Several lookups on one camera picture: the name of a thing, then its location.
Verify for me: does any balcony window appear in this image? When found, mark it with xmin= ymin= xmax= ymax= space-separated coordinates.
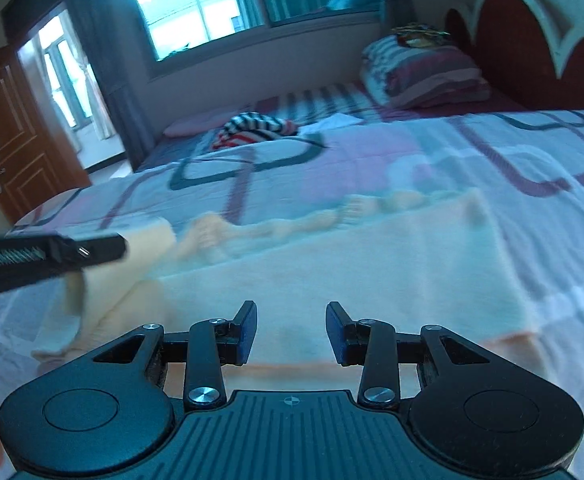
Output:
xmin=36 ymin=15 xmax=98 ymax=138

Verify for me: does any grey curtain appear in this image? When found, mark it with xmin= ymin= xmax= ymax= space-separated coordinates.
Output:
xmin=52 ymin=0 xmax=153 ymax=171

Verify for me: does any brown wooden door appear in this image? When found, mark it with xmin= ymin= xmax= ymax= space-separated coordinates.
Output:
xmin=0 ymin=45 xmax=90 ymax=226

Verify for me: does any white towel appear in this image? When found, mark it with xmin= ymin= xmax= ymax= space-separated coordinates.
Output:
xmin=32 ymin=192 xmax=548 ymax=376

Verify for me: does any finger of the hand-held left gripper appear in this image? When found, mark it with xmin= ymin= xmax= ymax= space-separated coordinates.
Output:
xmin=47 ymin=232 xmax=129 ymax=281

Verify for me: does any red scalloped headboard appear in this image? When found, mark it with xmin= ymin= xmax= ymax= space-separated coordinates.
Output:
xmin=444 ymin=0 xmax=584 ymax=111

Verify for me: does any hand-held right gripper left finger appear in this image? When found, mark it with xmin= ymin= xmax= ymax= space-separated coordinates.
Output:
xmin=92 ymin=301 xmax=259 ymax=411

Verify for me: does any white patterned bed quilt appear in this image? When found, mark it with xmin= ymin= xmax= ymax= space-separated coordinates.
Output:
xmin=7 ymin=107 xmax=584 ymax=480

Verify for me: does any gold patterned item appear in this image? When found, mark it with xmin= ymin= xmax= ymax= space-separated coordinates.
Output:
xmin=391 ymin=24 xmax=450 ymax=48

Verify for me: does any striped bedsheet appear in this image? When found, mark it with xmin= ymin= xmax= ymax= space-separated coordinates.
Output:
xmin=137 ymin=82 xmax=523 ymax=171

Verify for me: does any bedroom window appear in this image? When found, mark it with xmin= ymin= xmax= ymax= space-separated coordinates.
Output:
xmin=117 ymin=0 xmax=388 ymax=63

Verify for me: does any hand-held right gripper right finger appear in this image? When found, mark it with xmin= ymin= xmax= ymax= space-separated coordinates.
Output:
xmin=325 ymin=302 xmax=493 ymax=408

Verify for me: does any black white red striped cloth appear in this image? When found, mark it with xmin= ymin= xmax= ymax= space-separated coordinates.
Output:
xmin=211 ymin=111 xmax=300 ymax=150

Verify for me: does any white folded cloth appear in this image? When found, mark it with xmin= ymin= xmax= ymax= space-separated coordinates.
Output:
xmin=317 ymin=114 xmax=363 ymax=133

